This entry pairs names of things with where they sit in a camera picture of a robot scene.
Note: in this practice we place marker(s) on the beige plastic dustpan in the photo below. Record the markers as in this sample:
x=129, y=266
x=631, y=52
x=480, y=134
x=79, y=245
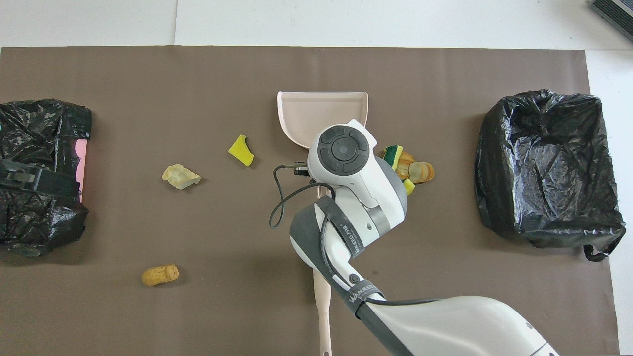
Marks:
x=306, y=111

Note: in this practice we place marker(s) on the yellow sponge with green side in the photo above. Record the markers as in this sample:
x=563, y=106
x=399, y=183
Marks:
x=241, y=151

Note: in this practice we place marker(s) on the rounded orange foam chunk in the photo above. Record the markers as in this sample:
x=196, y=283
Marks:
x=423, y=172

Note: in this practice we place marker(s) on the dark grey ribbed panel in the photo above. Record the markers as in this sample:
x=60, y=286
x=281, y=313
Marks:
x=615, y=15

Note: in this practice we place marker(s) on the brown paper table mat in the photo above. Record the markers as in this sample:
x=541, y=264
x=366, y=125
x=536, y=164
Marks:
x=198, y=69

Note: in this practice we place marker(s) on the large yellow green sponge piece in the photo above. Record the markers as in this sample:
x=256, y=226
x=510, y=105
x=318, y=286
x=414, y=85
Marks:
x=392, y=155

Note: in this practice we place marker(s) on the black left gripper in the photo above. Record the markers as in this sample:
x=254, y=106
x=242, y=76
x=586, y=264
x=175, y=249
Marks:
x=49, y=182

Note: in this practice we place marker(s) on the left black bag bin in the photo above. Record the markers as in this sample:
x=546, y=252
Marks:
x=34, y=128

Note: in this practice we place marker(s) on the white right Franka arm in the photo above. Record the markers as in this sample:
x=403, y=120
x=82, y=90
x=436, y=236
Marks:
x=445, y=326

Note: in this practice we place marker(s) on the tan brown foam chunk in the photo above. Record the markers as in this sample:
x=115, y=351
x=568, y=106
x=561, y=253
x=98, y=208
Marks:
x=160, y=275

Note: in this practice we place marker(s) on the notched yellow sponge piece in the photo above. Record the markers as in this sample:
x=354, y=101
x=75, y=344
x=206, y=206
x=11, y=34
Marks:
x=409, y=187

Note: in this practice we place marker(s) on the right black bag bin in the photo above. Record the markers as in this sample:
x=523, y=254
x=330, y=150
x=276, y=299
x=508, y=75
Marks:
x=544, y=168

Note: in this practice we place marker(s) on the black bag bin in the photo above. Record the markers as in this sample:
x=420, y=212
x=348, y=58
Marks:
x=544, y=168
x=34, y=128

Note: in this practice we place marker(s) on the pink plastic bin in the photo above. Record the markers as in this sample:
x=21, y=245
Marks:
x=82, y=168

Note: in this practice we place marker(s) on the beige brush with black bristles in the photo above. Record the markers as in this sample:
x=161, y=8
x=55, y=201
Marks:
x=324, y=316

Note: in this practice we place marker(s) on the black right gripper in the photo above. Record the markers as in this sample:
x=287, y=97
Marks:
x=301, y=169

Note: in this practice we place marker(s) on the pale crumbly foam chunk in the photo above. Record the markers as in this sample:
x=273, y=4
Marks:
x=180, y=177

